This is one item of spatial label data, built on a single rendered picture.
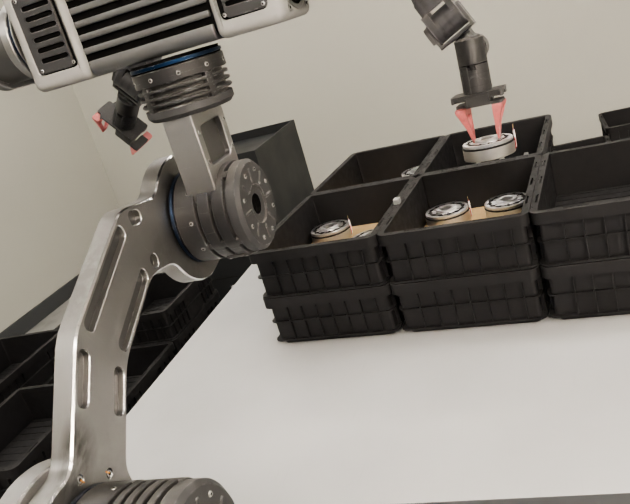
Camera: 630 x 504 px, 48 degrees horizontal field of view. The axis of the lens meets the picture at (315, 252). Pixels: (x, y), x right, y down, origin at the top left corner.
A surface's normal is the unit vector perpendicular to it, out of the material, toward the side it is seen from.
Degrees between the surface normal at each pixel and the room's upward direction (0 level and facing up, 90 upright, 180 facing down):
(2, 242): 90
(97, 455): 90
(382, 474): 0
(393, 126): 90
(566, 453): 0
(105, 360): 90
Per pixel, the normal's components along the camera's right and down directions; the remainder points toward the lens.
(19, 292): 0.93, -0.16
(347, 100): -0.25, 0.38
